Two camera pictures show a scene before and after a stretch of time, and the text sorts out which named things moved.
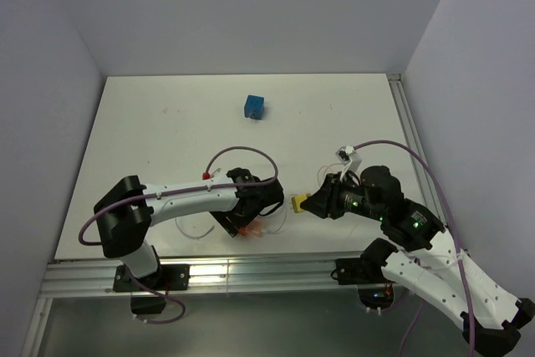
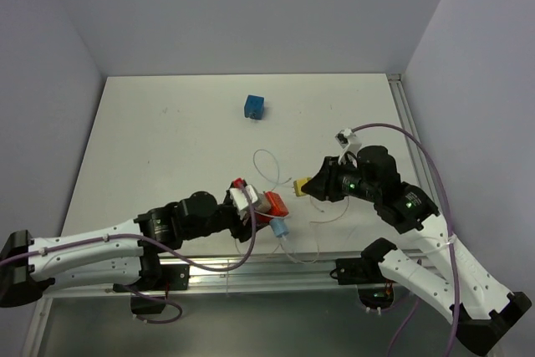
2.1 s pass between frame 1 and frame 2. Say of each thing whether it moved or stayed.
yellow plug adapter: moved
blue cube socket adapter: stayed
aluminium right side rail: stayed
